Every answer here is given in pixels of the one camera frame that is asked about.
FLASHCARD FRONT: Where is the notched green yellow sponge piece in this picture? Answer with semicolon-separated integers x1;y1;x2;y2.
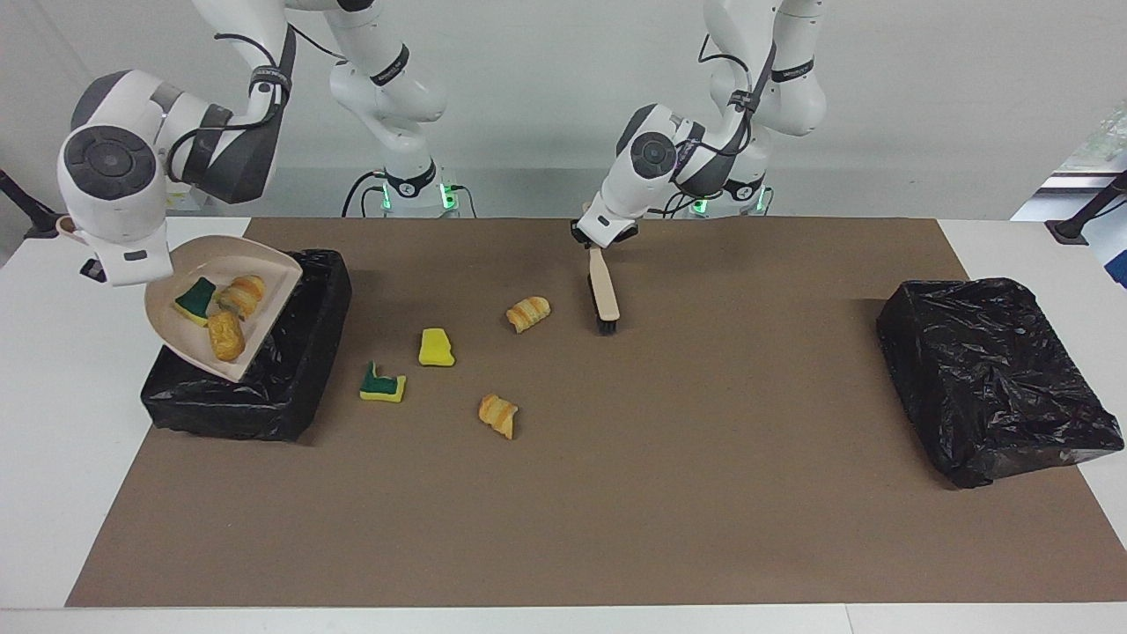
359;360;408;403

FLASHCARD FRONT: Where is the black bag lined bin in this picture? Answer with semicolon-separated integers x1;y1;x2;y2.
141;249;353;443
876;277;1126;490

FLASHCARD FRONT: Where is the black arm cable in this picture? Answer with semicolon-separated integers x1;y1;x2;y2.
167;26;349;181
674;35;780;195

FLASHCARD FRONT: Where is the brown table mat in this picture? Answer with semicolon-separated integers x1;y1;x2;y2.
66;217;1127;608

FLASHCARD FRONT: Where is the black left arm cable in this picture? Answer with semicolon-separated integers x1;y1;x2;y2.
674;35;780;195

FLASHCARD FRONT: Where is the beige plastic dustpan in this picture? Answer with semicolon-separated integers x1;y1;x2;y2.
55;216;305;383

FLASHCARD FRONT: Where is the small green yellow sponge piece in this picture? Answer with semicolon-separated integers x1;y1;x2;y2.
173;276;217;328

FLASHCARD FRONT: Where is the brown bread roll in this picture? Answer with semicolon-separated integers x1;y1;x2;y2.
207;311;247;363

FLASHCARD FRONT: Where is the striped croissant piece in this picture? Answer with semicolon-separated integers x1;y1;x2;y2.
478;394;519;440
506;296;552;335
217;275;267;320

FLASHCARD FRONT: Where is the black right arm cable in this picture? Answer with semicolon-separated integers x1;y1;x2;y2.
167;26;349;181

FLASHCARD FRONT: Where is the black clamp stand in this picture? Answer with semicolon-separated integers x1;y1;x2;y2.
0;169;71;240
1045;170;1127;246

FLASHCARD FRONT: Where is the black base power cable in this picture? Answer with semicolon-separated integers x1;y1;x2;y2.
650;187;705;218
342;170;388;218

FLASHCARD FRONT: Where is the beige brush with black bristles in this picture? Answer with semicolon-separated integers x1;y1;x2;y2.
585;245;622;336

